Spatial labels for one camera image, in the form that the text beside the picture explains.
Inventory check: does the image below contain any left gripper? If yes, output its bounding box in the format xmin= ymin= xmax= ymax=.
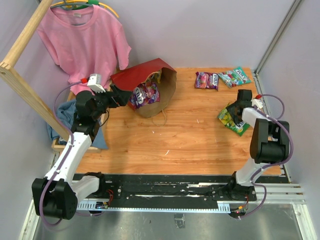
xmin=91 ymin=84 xmax=132 ymax=120

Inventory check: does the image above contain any green candy packet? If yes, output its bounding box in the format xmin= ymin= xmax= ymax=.
xmin=217 ymin=103 xmax=250 ymax=137

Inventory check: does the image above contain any red paper bag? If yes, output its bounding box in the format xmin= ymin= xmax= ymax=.
xmin=110 ymin=58 xmax=177 ymax=119

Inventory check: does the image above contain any teal candy packet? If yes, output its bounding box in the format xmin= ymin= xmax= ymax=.
xmin=218 ymin=66 xmax=252 ymax=88

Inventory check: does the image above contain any purple candy packet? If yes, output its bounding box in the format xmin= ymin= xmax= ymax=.
xmin=194 ymin=72 xmax=219 ymax=90
xmin=129 ymin=82 xmax=160 ymax=109

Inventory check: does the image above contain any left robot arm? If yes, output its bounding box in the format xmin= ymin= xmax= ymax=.
xmin=31 ymin=84 xmax=132 ymax=221

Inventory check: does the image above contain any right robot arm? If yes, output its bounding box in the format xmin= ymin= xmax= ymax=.
xmin=226 ymin=89 xmax=293 ymax=200

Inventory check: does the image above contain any pink t-shirt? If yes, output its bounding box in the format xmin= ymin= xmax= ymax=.
xmin=37 ymin=5 xmax=131 ymax=95

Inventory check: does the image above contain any yellow green hanger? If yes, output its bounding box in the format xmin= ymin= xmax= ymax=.
xmin=50 ymin=0 xmax=119 ymax=18

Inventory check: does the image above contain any wooden clothes rack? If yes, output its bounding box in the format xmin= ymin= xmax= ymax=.
xmin=0 ymin=0 xmax=116 ymax=154

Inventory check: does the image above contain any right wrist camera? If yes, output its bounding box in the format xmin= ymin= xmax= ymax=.
xmin=251 ymin=94 xmax=264 ymax=110

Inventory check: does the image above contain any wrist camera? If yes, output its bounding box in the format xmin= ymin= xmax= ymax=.
xmin=87 ymin=73 xmax=106 ymax=93
xmin=251 ymin=94 xmax=264 ymax=110

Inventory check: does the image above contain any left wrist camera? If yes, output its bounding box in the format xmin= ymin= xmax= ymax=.
xmin=87 ymin=73 xmax=106 ymax=93

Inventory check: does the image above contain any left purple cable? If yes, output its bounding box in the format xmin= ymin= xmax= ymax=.
xmin=38 ymin=77 xmax=107 ymax=227

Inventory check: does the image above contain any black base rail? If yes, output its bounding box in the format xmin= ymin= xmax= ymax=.
xmin=33 ymin=173 xmax=306 ymax=214

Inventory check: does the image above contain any aluminium frame post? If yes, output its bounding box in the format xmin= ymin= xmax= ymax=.
xmin=253 ymin=0 xmax=307 ymax=76

